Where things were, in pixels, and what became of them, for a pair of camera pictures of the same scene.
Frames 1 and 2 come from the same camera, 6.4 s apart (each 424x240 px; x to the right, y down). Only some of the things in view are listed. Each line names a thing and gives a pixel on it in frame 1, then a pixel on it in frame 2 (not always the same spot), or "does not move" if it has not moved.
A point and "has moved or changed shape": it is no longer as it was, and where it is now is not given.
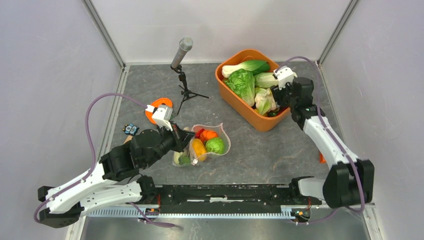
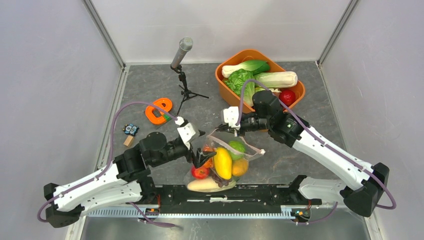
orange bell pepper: x=206 y=134 -> x=209 y=163
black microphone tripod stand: x=186 y=93 does not move
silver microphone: x=186 y=45 does not move
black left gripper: x=181 y=137 -> x=201 y=157
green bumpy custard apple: x=215 y=145 -> x=238 y=149
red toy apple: x=198 y=133 has moved or changed shape
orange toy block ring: x=162 y=101 does not move
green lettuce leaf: x=242 y=82 does not move
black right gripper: x=278 y=93 -> x=225 y=127
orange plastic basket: x=233 y=56 does not move
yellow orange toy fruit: x=199 y=149 has moved or changed shape
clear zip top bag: x=207 y=139 has moved or changed shape
